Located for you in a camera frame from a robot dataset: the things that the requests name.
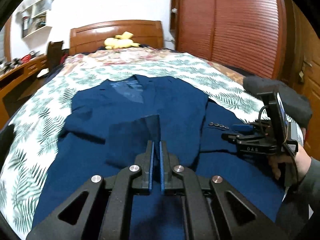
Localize dark wooden chair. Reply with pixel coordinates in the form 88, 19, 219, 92
46, 41, 63, 71

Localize yellow plush toy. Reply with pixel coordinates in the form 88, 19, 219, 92
104, 31, 140, 50

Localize wooden bed headboard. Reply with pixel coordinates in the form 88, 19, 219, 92
69, 20, 164, 55

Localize person's right hand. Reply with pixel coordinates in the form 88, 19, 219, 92
269, 144, 311, 187

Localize long wooden desk cabinet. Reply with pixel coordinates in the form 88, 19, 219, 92
1, 54, 47, 128

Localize navy blue suit jacket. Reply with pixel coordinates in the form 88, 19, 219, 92
33, 75, 284, 239

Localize leaf print bed blanket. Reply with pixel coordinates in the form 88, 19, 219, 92
1, 53, 262, 239

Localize wooden door with handle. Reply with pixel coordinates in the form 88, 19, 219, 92
290, 1, 319, 159

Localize white wall shelf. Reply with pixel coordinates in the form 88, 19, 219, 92
18, 0, 54, 38

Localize wooden louvered wardrobe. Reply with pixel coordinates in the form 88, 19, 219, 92
170, 0, 287, 79

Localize phone mounted on gripper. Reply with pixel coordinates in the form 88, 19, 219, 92
257, 92, 298, 157

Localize red item on desk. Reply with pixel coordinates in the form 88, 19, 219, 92
20, 54, 32, 63

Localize floral pink bed sheet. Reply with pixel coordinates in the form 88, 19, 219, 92
63, 47, 182, 68

